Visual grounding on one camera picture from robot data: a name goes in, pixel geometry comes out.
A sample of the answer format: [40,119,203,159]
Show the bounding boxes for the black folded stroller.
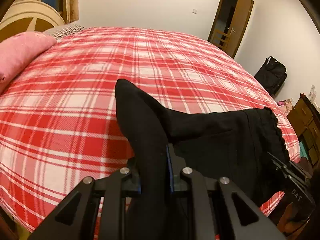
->
[254,56,287,95]

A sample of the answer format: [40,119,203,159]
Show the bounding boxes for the striped grey pillow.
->
[43,23,85,40]

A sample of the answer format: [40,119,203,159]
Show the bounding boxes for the brown wooden door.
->
[226,0,254,58]

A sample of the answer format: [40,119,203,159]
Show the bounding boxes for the dark wooden dresser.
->
[287,93,320,168]

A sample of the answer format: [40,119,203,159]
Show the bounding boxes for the clothes pile on floor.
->
[277,99,293,116]

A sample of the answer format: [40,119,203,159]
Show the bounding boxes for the cream wooden headboard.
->
[1,0,65,41]

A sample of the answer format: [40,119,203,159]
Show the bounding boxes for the beige patterned right curtain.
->
[66,0,79,23]

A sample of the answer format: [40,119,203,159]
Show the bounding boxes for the pink folded quilt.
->
[0,31,57,92]

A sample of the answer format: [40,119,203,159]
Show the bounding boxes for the black pants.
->
[115,79,290,239]

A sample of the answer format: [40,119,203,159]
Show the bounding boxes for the red plaid bed sheet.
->
[1,27,299,231]

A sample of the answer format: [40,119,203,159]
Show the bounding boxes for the wooden chair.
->
[210,29,230,52]

